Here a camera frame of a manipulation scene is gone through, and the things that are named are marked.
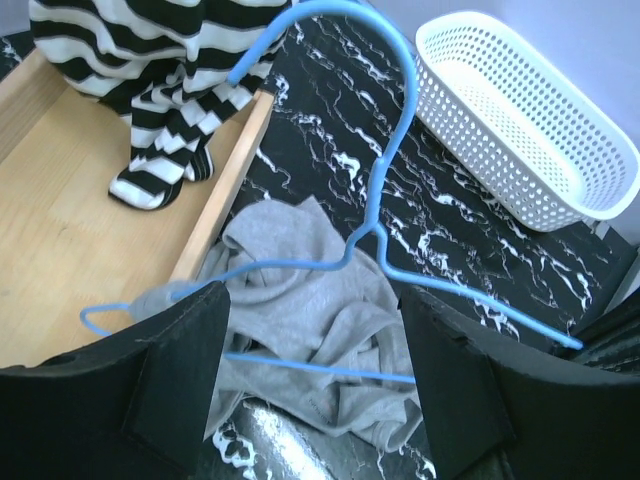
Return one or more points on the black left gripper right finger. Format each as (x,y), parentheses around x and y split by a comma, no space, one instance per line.
(495,408)

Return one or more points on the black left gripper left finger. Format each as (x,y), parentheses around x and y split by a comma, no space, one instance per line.
(133,405)

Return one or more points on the grey tank top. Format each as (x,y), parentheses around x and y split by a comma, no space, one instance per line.
(348,323)

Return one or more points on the blue wire hanger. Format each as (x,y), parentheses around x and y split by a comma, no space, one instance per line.
(371,222)

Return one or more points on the black white striped tank top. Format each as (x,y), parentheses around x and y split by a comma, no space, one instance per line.
(162,67)

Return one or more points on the wooden clothes rack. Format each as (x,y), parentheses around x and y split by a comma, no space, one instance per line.
(65,244)

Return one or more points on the white perforated plastic basket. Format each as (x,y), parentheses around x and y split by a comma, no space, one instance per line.
(532,139)

